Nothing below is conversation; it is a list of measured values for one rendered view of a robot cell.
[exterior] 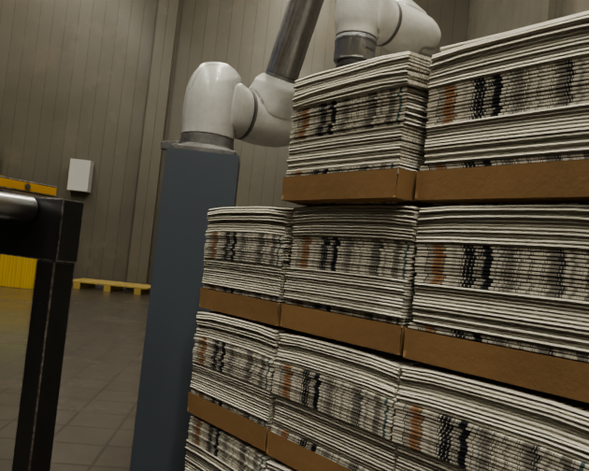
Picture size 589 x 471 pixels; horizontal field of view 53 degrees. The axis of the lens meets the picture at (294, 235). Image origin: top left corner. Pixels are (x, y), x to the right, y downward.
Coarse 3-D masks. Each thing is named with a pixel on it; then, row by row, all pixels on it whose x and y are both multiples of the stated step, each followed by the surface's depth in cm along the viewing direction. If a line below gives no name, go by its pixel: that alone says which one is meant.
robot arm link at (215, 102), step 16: (208, 64) 167; (224, 64) 169; (192, 80) 168; (208, 80) 165; (224, 80) 166; (240, 80) 172; (192, 96) 165; (208, 96) 164; (224, 96) 165; (240, 96) 169; (192, 112) 165; (208, 112) 164; (224, 112) 165; (240, 112) 169; (192, 128) 165; (208, 128) 164; (224, 128) 166; (240, 128) 171
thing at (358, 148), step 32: (352, 64) 97; (384, 64) 91; (416, 64) 87; (320, 96) 103; (352, 96) 97; (384, 96) 90; (416, 96) 89; (320, 128) 103; (352, 128) 96; (384, 128) 90; (416, 128) 89; (288, 160) 109; (320, 160) 102; (352, 160) 95; (384, 160) 90; (416, 160) 89
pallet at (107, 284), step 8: (80, 280) 847; (88, 280) 862; (96, 280) 880; (104, 280) 897; (80, 288) 842; (104, 288) 839; (112, 288) 851; (120, 288) 896; (136, 288) 841; (144, 288) 841
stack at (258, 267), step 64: (256, 256) 115; (320, 256) 102; (384, 256) 91; (448, 256) 82; (512, 256) 74; (576, 256) 68; (384, 320) 89; (448, 320) 80; (512, 320) 73; (576, 320) 67; (192, 384) 129; (256, 384) 111; (320, 384) 98; (384, 384) 87; (448, 384) 78; (512, 384) 74; (192, 448) 128; (256, 448) 112; (320, 448) 97; (384, 448) 87; (448, 448) 77; (512, 448) 70; (576, 448) 65
